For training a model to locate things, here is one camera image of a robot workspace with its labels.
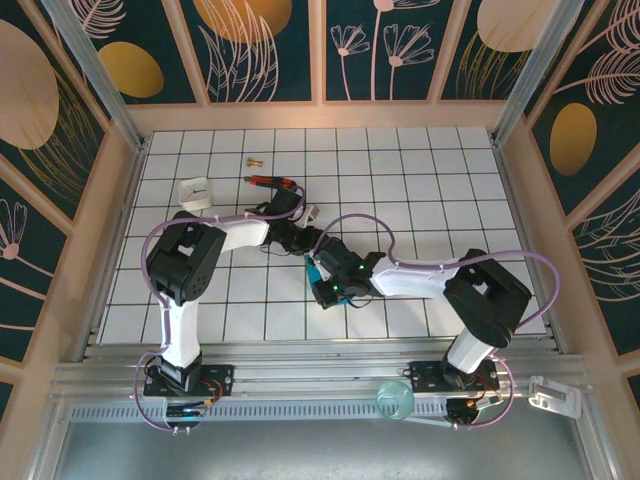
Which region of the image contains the blue cloth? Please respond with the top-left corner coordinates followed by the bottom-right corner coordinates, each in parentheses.
top-left (303, 253), bottom-right (352, 309)

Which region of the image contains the white square clock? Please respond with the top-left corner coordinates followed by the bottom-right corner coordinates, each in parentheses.
top-left (178, 177), bottom-right (214, 214)

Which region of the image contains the red black utility knife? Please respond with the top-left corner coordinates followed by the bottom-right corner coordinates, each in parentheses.
top-left (243, 174), bottom-right (297, 191)

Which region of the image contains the clear green plastic cup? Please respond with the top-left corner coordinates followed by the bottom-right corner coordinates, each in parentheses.
top-left (375, 379), bottom-right (416, 422)

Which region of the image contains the black electronics module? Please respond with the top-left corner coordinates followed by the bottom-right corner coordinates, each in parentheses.
top-left (164, 399), bottom-right (211, 434)
top-left (446, 397), bottom-right (504, 431)

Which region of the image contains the aluminium frame beam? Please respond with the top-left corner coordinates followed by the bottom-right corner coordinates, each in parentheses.
top-left (49, 339), bottom-right (594, 404)

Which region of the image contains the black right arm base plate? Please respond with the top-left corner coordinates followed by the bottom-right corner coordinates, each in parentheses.
top-left (408, 359), bottom-right (501, 396)

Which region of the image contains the slotted metal cable tray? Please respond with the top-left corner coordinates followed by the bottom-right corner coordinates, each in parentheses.
top-left (67, 399), bottom-right (451, 424)

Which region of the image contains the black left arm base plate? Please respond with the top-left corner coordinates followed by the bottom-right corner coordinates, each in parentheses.
top-left (143, 363), bottom-right (236, 399)

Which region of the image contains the white flower teal wall panel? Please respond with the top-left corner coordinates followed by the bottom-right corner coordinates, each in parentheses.
top-left (322, 0), bottom-right (454, 104)

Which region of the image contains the orange circle leaf wall panel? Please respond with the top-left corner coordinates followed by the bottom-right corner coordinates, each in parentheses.
top-left (179, 0), bottom-right (319, 105)

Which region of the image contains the aluminium side rail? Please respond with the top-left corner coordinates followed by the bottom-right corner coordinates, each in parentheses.
top-left (74, 137), bottom-right (151, 361)
top-left (492, 139), bottom-right (569, 351)

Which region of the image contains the yellow oval leaf wall panel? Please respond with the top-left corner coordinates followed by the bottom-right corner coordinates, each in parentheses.
top-left (82, 0), bottom-right (209, 106)

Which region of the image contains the aluminium corner post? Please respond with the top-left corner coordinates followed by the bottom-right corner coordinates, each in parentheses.
top-left (39, 0), bottom-right (149, 151)
top-left (492, 0), bottom-right (586, 146)

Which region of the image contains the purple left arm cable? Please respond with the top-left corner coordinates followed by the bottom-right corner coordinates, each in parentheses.
top-left (130, 185), bottom-right (309, 435)

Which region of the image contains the white plastic bracket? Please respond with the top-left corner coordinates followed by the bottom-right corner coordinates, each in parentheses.
top-left (527, 375), bottom-right (584, 419)

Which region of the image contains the yellow oval fern wall panel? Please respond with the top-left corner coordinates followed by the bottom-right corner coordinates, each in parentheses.
top-left (524, 0), bottom-right (640, 216)

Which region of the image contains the white fern teal wall panel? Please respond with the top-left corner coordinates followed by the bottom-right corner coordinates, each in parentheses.
top-left (569, 184), bottom-right (640, 359)

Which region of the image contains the white tulip teal wall panel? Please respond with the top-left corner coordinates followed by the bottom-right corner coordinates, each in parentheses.
top-left (0, 174), bottom-right (71, 369)

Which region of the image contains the beige circle teal wall panel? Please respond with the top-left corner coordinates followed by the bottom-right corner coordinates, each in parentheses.
top-left (439, 0), bottom-right (546, 101)

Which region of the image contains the large beige circle wall panel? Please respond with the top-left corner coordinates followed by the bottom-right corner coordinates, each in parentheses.
top-left (0, 0), bottom-right (111, 224)

